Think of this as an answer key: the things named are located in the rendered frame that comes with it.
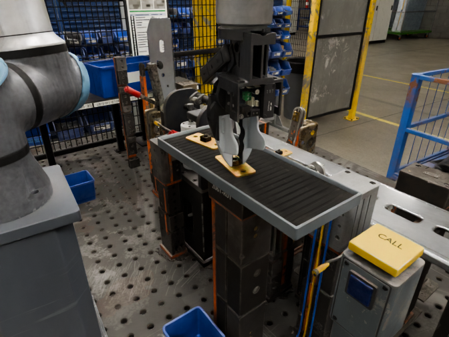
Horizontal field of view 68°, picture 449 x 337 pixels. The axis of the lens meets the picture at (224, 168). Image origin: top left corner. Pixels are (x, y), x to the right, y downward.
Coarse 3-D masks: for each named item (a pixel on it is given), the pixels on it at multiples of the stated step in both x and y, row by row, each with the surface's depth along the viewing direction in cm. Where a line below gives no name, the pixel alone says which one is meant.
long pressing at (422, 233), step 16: (240, 128) 118; (272, 144) 105; (288, 144) 105; (304, 160) 95; (320, 160) 95; (384, 192) 80; (400, 192) 80; (384, 208) 73; (400, 208) 74; (416, 208) 73; (432, 208) 73; (384, 224) 68; (400, 224) 68; (416, 224) 68; (432, 224) 68; (448, 224) 68; (416, 240) 64; (432, 240) 64; (448, 240) 64; (432, 256) 60; (448, 256) 60
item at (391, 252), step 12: (372, 228) 41; (384, 228) 41; (360, 240) 39; (372, 240) 39; (384, 240) 39; (396, 240) 39; (408, 240) 39; (360, 252) 38; (372, 252) 37; (384, 252) 37; (396, 252) 37; (408, 252) 37; (420, 252) 38; (384, 264) 36; (396, 264) 36; (408, 264) 36; (396, 276) 35
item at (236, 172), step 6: (216, 156) 59; (234, 156) 57; (222, 162) 57; (234, 162) 55; (240, 162) 56; (228, 168) 55; (234, 168) 55; (240, 168) 55; (246, 168) 55; (252, 168) 55; (234, 174) 53; (240, 174) 53; (246, 174) 53; (252, 174) 54
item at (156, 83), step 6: (150, 66) 112; (156, 66) 114; (162, 66) 115; (150, 72) 114; (156, 72) 114; (150, 78) 116; (156, 78) 115; (156, 84) 115; (156, 90) 116; (156, 96) 118; (162, 96) 118; (162, 102) 119
